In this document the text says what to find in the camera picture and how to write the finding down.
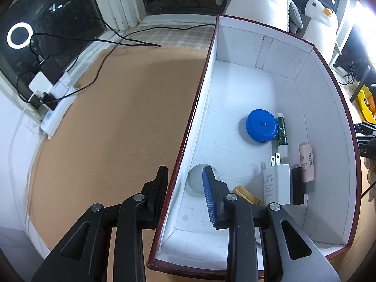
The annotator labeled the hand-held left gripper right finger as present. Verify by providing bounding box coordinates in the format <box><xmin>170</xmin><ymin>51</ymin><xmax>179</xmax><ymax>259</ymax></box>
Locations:
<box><xmin>202</xmin><ymin>166</ymin><xmax>341</xmax><ymax>282</ymax></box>

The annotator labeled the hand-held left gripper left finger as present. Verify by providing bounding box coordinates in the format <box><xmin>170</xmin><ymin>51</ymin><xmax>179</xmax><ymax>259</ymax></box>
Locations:
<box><xmin>31</xmin><ymin>166</ymin><xmax>169</xmax><ymax>282</ymax></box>

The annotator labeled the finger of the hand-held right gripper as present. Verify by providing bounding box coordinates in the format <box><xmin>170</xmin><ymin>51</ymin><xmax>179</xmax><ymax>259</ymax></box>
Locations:
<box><xmin>354</xmin><ymin>121</ymin><xmax>376</xmax><ymax>137</ymax></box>

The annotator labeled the gold foil packet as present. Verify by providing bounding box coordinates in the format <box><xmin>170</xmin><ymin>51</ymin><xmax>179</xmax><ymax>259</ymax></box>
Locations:
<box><xmin>232</xmin><ymin>184</ymin><xmax>265</xmax><ymax>206</ymax></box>

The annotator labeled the white plug charger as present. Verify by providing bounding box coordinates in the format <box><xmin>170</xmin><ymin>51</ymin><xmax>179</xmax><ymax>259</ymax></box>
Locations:
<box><xmin>262</xmin><ymin>153</ymin><xmax>291</xmax><ymax>206</ymax></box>

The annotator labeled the black lipstick tube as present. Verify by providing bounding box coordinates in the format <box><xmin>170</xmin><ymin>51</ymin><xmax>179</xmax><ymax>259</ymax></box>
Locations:
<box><xmin>291</xmin><ymin>164</ymin><xmax>304</xmax><ymax>205</ymax></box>

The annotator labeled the green white lip balm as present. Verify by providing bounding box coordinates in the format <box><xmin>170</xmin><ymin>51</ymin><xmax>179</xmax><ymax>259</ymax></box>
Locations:
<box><xmin>275</xmin><ymin>113</ymin><xmax>290</xmax><ymax>159</ymax></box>

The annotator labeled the blue round tape measure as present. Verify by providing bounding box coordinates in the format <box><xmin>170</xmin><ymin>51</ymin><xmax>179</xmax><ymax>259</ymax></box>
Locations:
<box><xmin>245</xmin><ymin>109</ymin><xmax>279</xmax><ymax>145</ymax></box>

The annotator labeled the white cardboard box red rim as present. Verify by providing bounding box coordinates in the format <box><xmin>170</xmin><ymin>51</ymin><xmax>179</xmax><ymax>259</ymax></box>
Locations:
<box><xmin>146</xmin><ymin>13</ymin><xmax>362</xmax><ymax>281</ymax></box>

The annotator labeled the person's right hand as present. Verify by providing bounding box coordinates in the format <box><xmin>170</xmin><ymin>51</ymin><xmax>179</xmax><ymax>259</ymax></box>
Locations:
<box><xmin>364</xmin><ymin>156</ymin><xmax>376</xmax><ymax>203</ymax></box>

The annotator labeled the frosted translucent bulb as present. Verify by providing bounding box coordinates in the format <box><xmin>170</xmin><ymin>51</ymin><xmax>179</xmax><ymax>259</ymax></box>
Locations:
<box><xmin>187</xmin><ymin>164</ymin><xmax>222</xmax><ymax>197</ymax></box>

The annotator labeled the yellow plastic object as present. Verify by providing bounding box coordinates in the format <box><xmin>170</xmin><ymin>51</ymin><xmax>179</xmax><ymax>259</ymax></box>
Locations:
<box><xmin>357</xmin><ymin>84</ymin><xmax>376</xmax><ymax>124</ymax></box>

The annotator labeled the black stand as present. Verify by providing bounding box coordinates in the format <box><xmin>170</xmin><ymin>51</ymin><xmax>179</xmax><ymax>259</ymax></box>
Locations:
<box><xmin>349</xmin><ymin>65</ymin><xmax>376</xmax><ymax>103</ymax></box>

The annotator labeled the pink cosmetic tube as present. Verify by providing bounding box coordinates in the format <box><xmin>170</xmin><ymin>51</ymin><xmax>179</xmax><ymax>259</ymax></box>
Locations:
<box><xmin>299</xmin><ymin>142</ymin><xmax>315</xmax><ymax>194</ymax></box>

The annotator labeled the brown cork mat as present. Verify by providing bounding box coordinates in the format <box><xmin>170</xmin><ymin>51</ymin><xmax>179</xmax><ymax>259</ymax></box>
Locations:
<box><xmin>28</xmin><ymin>45</ymin><xmax>209</xmax><ymax>282</ymax></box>

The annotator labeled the white penguin plush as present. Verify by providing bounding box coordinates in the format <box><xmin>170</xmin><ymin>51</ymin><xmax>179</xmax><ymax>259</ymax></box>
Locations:
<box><xmin>302</xmin><ymin>0</ymin><xmax>339</xmax><ymax>62</ymax></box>

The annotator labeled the white power strip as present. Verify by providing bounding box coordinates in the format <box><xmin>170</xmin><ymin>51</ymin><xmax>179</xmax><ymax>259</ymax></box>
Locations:
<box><xmin>40</xmin><ymin>72</ymin><xmax>79</xmax><ymax>140</ymax></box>

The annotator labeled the black plug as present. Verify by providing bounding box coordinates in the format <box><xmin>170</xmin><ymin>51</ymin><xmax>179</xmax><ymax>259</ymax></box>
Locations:
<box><xmin>41</xmin><ymin>92</ymin><xmax>59</xmax><ymax>110</ymax></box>

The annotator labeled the plaid cloth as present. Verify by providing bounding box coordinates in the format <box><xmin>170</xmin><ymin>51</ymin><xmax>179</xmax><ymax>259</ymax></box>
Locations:
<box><xmin>123</xmin><ymin>25</ymin><xmax>216</xmax><ymax>50</ymax></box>

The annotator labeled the white square charger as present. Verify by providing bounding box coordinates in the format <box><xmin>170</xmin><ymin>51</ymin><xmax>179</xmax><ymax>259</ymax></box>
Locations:
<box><xmin>28</xmin><ymin>71</ymin><xmax>54</xmax><ymax>94</ymax></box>

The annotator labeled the black power adapter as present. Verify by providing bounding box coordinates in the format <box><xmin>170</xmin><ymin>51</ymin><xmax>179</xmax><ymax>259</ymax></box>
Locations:
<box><xmin>39</xmin><ymin>54</ymin><xmax>65</xmax><ymax>84</ymax></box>

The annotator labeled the grey white shark plush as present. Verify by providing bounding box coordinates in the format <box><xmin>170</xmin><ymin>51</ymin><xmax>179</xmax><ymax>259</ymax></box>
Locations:
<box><xmin>214</xmin><ymin>0</ymin><xmax>304</xmax><ymax>34</ymax></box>

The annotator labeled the white cable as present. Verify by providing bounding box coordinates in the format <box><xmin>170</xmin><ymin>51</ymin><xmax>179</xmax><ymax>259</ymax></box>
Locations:
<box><xmin>9</xmin><ymin>94</ymin><xmax>39</xmax><ymax>227</ymax></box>

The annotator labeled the long black cable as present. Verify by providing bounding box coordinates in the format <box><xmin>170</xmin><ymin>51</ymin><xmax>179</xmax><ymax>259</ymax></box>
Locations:
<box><xmin>69</xmin><ymin>16</ymin><xmax>216</xmax><ymax>90</ymax></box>
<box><xmin>29</xmin><ymin>32</ymin><xmax>161</xmax><ymax>62</ymax></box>

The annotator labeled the white window frame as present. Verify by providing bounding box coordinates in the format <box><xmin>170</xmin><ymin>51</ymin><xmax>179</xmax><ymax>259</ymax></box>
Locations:
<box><xmin>88</xmin><ymin>0</ymin><xmax>147</xmax><ymax>31</ymax></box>

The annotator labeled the ring light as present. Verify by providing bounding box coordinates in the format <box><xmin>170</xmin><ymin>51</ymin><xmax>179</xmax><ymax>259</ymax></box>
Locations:
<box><xmin>6</xmin><ymin>23</ymin><xmax>33</xmax><ymax>49</ymax></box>

